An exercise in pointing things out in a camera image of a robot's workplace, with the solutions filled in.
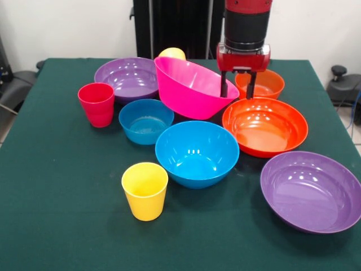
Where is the small blue plastic bowl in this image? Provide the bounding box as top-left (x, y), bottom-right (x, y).
top-left (118, 98), bottom-right (175, 146)

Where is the yellow plastic cup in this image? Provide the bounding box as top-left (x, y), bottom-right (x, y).
top-left (121, 161), bottom-right (169, 222)
top-left (158, 47), bottom-right (187, 61)

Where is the black padded equipment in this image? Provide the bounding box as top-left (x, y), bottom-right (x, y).
top-left (0, 70), bottom-right (39, 113)

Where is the red plastic cup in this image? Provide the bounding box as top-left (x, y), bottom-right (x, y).
top-left (77, 82), bottom-right (116, 129)

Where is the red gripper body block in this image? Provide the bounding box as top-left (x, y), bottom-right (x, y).
top-left (216, 42), bottom-right (272, 73)

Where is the purple plastic bowl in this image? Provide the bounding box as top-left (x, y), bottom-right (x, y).
top-left (94, 57), bottom-right (160, 104)
top-left (259, 151), bottom-right (361, 234)

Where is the black equipment base with knob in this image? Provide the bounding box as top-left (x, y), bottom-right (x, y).
top-left (326, 65), bottom-right (361, 107)

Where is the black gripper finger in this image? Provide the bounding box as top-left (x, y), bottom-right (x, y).
top-left (219, 71), bottom-right (229, 98)
top-left (245, 72), bottom-right (258, 100)

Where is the large orange plastic bowl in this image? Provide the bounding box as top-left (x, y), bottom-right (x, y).
top-left (222, 97), bottom-right (309, 158)

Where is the dark device box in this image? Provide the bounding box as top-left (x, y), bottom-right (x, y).
top-left (0, 36), bottom-right (12, 83)

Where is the large blue plastic bowl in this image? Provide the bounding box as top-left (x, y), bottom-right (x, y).
top-left (155, 120), bottom-right (240, 190)

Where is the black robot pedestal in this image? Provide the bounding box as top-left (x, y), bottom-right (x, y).
top-left (129, 0), bottom-right (228, 60)

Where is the small orange plastic bowl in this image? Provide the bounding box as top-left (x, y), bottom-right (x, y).
top-left (235, 69), bottom-right (285, 100)

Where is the dark green tablecloth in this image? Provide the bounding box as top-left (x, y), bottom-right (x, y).
top-left (0, 58), bottom-right (361, 271)

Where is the pink plastic bowl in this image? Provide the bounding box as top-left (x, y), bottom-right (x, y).
top-left (153, 56), bottom-right (240, 120)

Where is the blue cable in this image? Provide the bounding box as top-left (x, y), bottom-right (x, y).
top-left (348, 90), bottom-right (361, 139)

